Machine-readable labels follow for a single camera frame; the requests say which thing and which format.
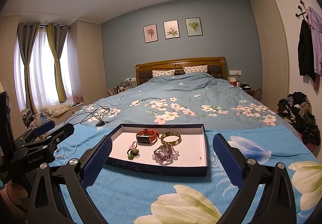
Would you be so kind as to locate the right framed plant picture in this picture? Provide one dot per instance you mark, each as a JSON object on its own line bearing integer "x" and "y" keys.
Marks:
{"x": 194, "y": 27}

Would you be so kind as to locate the framed flower picture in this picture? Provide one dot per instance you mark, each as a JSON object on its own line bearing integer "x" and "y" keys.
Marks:
{"x": 150, "y": 33}
{"x": 171, "y": 29}

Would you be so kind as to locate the patterned pillow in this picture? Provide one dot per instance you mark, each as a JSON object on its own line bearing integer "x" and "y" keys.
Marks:
{"x": 193, "y": 69}
{"x": 156, "y": 73}

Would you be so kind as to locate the purple hanging jacket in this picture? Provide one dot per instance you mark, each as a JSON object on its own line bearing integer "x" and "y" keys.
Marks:
{"x": 315, "y": 22}

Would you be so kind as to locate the black hanging jacket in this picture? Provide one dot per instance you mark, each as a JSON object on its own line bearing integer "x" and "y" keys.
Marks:
{"x": 305, "y": 52}

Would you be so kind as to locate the middle framed flower picture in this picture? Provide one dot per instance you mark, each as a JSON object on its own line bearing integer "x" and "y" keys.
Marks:
{"x": 171, "y": 29}

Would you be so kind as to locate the wall power socket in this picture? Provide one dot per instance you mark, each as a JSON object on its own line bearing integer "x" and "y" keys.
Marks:
{"x": 235, "y": 72}

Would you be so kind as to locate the right patterned pillow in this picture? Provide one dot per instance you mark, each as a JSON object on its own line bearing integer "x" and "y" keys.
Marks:
{"x": 193, "y": 69}

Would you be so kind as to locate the wooden headboard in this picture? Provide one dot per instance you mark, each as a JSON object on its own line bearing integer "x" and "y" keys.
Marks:
{"x": 216, "y": 67}

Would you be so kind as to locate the navy white jewelry tray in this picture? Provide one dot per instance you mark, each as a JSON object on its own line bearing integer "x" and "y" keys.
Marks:
{"x": 189, "y": 158}

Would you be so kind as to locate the orange smart watch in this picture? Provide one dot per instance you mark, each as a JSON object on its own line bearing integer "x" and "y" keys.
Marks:
{"x": 147, "y": 136}

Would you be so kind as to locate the dark clothes pile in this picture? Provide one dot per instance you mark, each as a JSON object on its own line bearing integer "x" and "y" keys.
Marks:
{"x": 296, "y": 109}

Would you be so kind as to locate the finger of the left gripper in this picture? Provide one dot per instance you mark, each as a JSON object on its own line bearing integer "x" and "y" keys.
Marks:
{"x": 48, "y": 142}
{"x": 32, "y": 134}

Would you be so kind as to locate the blue blossom duvet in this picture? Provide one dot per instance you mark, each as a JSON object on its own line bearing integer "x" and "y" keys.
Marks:
{"x": 194, "y": 98}

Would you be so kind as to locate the left hand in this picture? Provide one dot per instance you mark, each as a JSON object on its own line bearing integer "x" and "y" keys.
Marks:
{"x": 18, "y": 195}

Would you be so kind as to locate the blue floral blanket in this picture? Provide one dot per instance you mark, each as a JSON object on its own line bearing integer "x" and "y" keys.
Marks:
{"x": 124, "y": 196}

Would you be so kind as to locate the left framed flower picture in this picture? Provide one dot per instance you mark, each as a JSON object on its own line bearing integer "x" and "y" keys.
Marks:
{"x": 150, "y": 33}

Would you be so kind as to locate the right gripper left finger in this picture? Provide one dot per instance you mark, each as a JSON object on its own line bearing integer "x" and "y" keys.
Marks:
{"x": 47, "y": 204}

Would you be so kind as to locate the black wall coat hook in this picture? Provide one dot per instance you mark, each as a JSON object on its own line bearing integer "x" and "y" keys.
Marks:
{"x": 301, "y": 7}

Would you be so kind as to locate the left patterned pillow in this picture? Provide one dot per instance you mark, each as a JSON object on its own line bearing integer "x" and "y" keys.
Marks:
{"x": 156, "y": 73}

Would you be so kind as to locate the right yellow grey curtain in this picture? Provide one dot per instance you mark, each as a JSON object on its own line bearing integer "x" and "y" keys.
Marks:
{"x": 56, "y": 35}

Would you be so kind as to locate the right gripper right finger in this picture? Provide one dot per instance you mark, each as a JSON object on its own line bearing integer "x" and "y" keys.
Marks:
{"x": 277, "y": 202}

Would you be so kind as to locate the left grey curtain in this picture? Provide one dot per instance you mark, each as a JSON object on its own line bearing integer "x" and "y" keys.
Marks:
{"x": 26, "y": 37}

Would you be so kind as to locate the yellow amber bangle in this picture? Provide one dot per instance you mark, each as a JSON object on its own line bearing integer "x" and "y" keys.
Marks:
{"x": 171, "y": 138}

